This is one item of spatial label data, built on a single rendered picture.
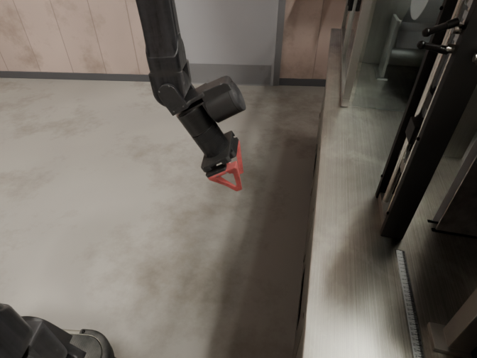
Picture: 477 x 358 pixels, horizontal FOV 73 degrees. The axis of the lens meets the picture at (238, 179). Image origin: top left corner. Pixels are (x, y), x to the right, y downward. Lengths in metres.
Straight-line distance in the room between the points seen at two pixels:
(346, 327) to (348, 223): 0.28
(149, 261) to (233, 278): 0.49
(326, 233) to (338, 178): 0.23
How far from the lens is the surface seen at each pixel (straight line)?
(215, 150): 0.65
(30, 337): 0.26
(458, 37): 0.67
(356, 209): 0.92
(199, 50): 3.81
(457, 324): 0.71
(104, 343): 1.47
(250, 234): 2.00
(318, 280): 0.74
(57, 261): 2.13
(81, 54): 4.33
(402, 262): 0.83
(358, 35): 1.33
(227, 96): 0.60
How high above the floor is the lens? 1.50
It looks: 39 degrees down
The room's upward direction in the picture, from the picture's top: straight up
